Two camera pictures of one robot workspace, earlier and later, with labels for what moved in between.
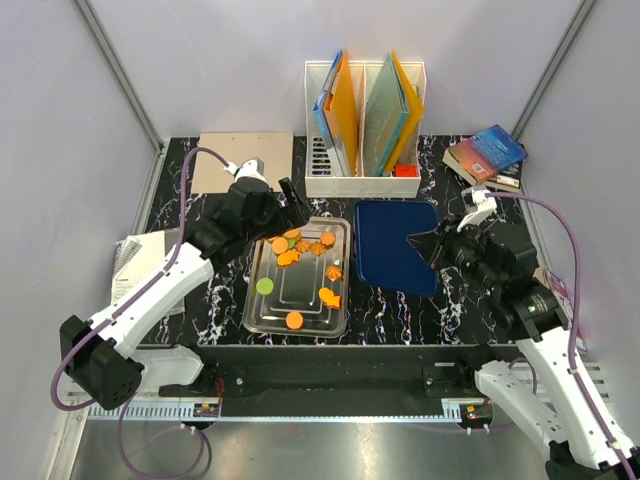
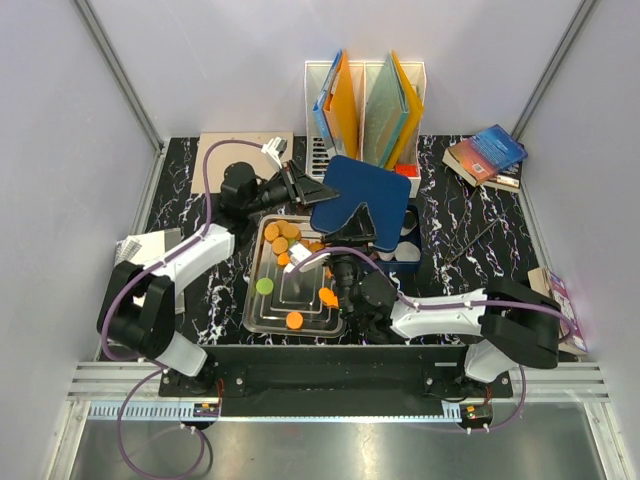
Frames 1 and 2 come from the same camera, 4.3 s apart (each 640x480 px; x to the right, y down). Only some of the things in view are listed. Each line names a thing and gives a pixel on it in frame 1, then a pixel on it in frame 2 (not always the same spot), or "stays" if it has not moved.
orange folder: (341, 114) stays
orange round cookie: (293, 234) stays
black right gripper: (431, 244) → (359, 229)
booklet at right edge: (565, 298) stays
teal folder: (386, 114) stays
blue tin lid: (385, 258) → (384, 192)
